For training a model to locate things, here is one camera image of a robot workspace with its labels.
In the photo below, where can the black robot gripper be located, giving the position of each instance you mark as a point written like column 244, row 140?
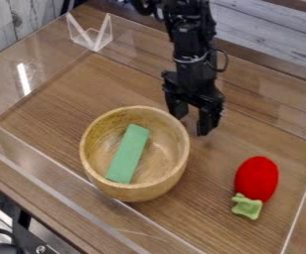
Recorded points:
column 190, row 86

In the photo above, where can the red plush strawberry toy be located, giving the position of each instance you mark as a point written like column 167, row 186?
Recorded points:
column 254, row 183

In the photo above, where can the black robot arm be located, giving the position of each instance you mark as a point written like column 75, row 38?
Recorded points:
column 190, row 27

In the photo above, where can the round wooden bowl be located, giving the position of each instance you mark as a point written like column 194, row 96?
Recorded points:
column 162, row 161

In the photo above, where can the green rectangular block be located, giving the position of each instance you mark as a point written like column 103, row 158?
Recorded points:
column 127, row 154

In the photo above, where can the clear acrylic corner bracket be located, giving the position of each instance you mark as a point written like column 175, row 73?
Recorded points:
column 91, row 39

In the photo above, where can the black table leg bracket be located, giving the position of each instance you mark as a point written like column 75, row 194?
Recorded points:
column 29, row 243

